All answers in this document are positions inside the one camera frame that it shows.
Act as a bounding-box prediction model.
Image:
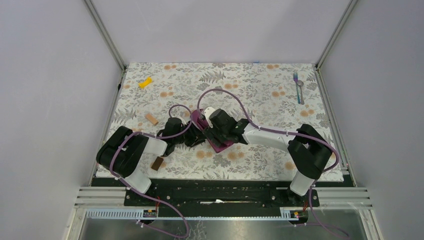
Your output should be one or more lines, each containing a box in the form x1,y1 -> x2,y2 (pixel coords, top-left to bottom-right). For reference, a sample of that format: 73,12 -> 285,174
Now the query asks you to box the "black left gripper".
173,120 -> 207,147

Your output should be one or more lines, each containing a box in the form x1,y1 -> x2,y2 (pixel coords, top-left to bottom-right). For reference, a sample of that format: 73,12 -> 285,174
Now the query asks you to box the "purple cloth napkin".
190,110 -> 234,153

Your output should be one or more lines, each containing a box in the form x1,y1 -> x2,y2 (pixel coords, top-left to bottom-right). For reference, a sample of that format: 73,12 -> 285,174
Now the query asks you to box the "silver spoon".
297,80 -> 305,105

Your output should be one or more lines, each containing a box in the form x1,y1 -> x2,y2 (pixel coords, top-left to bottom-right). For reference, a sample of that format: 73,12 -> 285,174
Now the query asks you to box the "iridescent fork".
293,70 -> 301,104

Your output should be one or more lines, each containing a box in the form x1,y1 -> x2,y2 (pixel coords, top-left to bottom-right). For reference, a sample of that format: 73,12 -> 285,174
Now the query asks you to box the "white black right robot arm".
196,107 -> 333,206

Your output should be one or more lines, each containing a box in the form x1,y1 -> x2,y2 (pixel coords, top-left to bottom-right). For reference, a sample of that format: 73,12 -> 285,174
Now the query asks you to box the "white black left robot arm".
96,117 -> 206,206

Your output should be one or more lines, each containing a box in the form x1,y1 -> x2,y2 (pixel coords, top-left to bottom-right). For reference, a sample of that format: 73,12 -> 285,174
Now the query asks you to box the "brown rectangular block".
150,156 -> 164,171

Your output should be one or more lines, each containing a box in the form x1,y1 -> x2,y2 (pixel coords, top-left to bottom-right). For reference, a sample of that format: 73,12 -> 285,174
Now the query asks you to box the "floral patterned table mat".
107,62 -> 343,182

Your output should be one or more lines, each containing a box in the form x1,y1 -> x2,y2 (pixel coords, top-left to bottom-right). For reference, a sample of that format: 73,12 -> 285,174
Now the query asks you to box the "yellow plastic block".
138,77 -> 153,89

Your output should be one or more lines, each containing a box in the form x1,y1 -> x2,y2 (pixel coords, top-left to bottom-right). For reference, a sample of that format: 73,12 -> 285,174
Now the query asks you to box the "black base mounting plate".
124,179 -> 320,217

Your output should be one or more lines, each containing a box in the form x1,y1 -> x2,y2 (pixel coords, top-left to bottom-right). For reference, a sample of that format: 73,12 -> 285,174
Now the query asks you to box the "slotted grey cable duct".
86,208 -> 301,222

